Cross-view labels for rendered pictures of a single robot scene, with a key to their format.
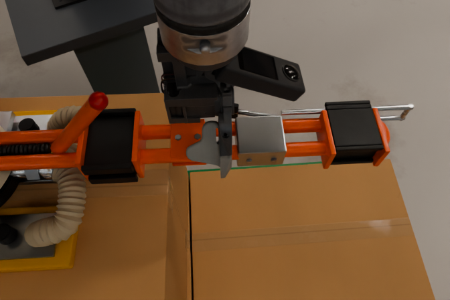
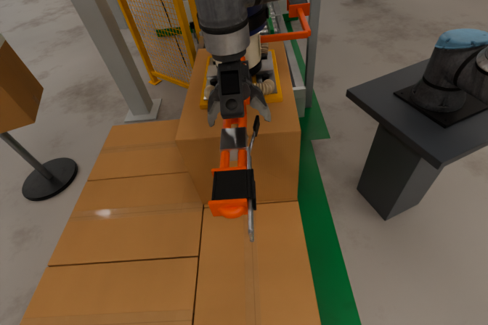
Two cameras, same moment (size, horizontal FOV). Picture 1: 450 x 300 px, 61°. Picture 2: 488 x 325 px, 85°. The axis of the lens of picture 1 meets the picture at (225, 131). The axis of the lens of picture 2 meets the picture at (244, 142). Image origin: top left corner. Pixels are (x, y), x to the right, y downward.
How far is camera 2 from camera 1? 0.61 m
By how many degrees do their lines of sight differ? 56
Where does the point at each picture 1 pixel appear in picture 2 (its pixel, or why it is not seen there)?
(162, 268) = (192, 137)
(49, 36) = (367, 96)
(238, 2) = (202, 19)
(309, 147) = (222, 162)
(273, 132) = (232, 143)
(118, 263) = (199, 122)
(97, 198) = not seen: hidden behind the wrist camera
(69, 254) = (204, 104)
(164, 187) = not seen: hidden behind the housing
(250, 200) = (278, 242)
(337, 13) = not seen: outside the picture
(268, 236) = (251, 254)
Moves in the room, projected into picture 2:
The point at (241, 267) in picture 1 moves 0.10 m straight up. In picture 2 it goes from (231, 234) to (227, 222)
